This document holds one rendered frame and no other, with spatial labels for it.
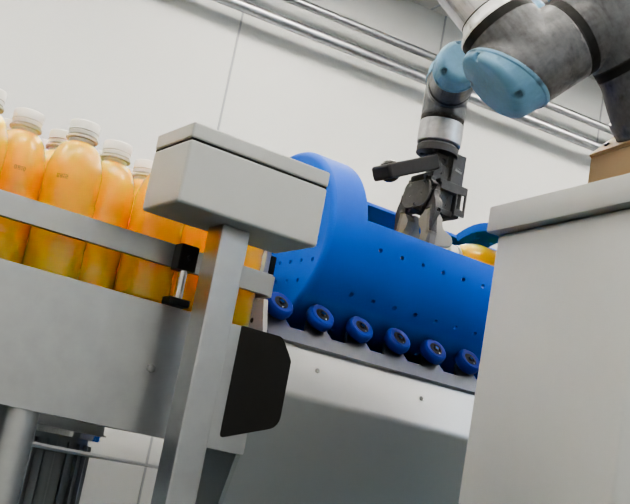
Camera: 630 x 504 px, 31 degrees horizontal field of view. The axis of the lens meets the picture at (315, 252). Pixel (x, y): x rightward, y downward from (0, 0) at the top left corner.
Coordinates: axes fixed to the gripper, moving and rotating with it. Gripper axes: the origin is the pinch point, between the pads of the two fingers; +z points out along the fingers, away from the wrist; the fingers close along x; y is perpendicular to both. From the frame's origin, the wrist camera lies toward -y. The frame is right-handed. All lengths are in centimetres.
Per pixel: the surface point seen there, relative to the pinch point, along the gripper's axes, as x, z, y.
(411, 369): -5.8, 18.9, -0.4
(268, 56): 321, -170, 134
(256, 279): -15.0, 14.4, -36.0
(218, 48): 323, -165, 108
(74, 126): -12, 2, -64
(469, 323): -6.5, 9.1, 9.3
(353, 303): -4.9, 11.3, -12.8
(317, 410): -7.9, 28.8, -17.9
